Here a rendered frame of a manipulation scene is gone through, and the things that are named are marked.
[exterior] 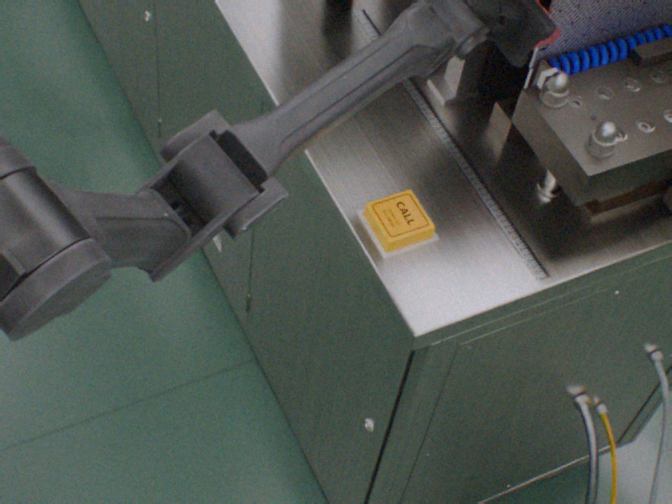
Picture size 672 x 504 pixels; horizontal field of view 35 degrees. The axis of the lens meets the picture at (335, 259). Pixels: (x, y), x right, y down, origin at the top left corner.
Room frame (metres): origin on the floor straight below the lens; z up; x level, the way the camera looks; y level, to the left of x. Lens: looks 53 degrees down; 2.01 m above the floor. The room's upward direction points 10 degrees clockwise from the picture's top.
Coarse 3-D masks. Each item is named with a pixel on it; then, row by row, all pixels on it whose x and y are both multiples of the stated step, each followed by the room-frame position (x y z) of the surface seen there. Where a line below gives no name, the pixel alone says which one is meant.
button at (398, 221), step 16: (400, 192) 0.93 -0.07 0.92; (368, 208) 0.90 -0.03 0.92; (384, 208) 0.90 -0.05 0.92; (400, 208) 0.91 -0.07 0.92; (416, 208) 0.91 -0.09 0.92; (384, 224) 0.87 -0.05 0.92; (400, 224) 0.88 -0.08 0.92; (416, 224) 0.88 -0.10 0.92; (432, 224) 0.89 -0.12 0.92; (384, 240) 0.85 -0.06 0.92; (400, 240) 0.86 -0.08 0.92; (416, 240) 0.87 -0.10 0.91
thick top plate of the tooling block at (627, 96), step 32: (608, 64) 1.13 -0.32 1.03; (576, 96) 1.06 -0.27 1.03; (608, 96) 1.07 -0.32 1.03; (640, 96) 1.08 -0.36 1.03; (544, 128) 1.00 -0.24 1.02; (576, 128) 1.00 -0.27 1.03; (640, 128) 1.02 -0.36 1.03; (544, 160) 0.98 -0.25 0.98; (576, 160) 0.94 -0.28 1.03; (608, 160) 0.95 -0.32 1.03; (640, 160) 0.97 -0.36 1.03; (576, 192) 0.93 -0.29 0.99; (608, 192) 0.95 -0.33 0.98
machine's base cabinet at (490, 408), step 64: (128, 0) 1.72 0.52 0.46; (192, 0) 1.42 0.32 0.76; (128, 64) 1.75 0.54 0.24; (192, 64) 1.42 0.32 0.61; (256, 256) 1.16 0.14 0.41; (320, 256) 0.98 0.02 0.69; (256, 320) 1.14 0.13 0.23; (320, 320) 0.96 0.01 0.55; (384, 320) 0.83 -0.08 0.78; (512, 320) 0.82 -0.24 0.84; (576, 320) 0.89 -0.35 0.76; (640, 320) 0.98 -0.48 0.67; (320, 384) 0.93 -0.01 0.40; (384, 384) 0.80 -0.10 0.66; (448, 384) 0.78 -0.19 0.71; (512, 384) 0.86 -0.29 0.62; (576, 384) 0.94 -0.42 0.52; (640, 384) 1.04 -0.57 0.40; (320, 448) 0.90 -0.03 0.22; (384, 448) 0.78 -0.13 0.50; (448, 448) 0.81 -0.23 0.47; (512, 448) 0.90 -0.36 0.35; (576, 448) 1.00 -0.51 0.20
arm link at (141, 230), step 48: (0, 144) 0.41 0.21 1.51; (192, 144) 0.66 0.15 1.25; (96, 192) 0.50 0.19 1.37; (144, 192) 0.61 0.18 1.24; (192, 192) 0.63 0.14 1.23; (240, 192) 0.63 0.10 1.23; (96, 240) 0.41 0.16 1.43; (144, 240) 0.51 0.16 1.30; (192, 240) 0.59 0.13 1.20; (48, 288) 0.33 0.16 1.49; (96, 288) 0.38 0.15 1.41
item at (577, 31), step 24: (552, 0) 1.11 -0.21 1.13; (576, 0) 1.13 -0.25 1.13; (600, 0) 1.15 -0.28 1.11; (624, 0) 1.18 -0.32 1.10; (648, 0) 1.20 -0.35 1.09; (576, 24) 1.14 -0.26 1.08; (600, 24) 1.16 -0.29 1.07; (624, 24) 1.19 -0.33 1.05; (648, 24) 1.21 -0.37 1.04; (552, 48) 1.12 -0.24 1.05; (576, 48) 1.15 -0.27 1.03
